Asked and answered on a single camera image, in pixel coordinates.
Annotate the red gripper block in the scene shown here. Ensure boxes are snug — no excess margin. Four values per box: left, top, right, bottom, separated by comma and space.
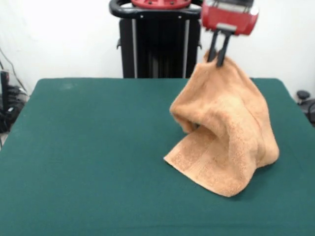
200, 5, 259, 68

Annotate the tan terry towel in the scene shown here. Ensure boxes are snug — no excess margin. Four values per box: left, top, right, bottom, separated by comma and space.
163, 50, 281, 198

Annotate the round black knob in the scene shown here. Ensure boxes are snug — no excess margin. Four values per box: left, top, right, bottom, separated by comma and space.
296, 90, 311, 100

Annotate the dark grey chair base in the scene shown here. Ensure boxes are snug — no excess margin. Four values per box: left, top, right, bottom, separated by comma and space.
299, 99, 315, 127

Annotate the dark green table cloth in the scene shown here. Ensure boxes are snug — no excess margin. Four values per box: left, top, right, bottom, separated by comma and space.
0, 77, 315, 236

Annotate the black robot pedestal with handle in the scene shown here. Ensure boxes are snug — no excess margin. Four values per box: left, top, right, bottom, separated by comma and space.
109, 0, 205, 79

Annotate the thin grey cable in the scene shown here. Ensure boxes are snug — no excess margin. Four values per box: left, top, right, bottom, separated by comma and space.
0, 46, 28, 95

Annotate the black equipment pile with cables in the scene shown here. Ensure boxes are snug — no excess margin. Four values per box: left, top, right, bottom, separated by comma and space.
0, 85, 29, 135

